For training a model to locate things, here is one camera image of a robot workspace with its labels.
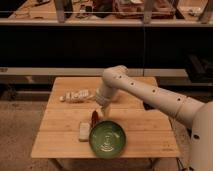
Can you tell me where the green plate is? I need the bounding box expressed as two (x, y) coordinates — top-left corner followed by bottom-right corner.
(89, 121), (126, 159)

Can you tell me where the red pepper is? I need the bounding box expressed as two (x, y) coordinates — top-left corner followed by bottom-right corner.
(91, 111), (99, 127)

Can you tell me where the long wooden shelf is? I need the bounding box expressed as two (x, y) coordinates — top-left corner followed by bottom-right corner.
(0, 0), (213, 27)

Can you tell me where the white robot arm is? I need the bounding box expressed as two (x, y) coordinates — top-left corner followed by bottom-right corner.
(95, 65), (213, 171)

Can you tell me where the wooden table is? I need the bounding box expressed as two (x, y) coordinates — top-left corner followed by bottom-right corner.
(31, 77), (180, 159)

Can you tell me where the white sponge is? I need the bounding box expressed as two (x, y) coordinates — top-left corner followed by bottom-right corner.
(79, 122), (91, 142)

